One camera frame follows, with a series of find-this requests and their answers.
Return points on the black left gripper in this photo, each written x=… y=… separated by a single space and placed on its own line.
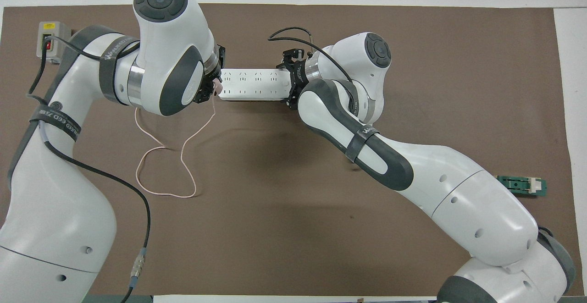
x=220 y=62

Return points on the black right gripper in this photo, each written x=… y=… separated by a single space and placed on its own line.
x=296 y=83

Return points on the pink charger adapter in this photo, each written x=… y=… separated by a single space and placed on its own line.
x=219 y=91

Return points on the white power strip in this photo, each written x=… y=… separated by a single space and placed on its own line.
x=252 y=84

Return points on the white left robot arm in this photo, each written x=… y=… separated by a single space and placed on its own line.
x=69 y=202

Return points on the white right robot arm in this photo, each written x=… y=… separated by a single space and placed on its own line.
x=458 y=193

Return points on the brown paper table mat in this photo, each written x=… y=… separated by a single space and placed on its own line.
x=293 y=248

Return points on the green circuit board module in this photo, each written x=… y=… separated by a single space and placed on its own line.
x=523 y=185

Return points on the grey on-off switch box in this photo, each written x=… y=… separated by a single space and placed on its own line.
x=55 y=31

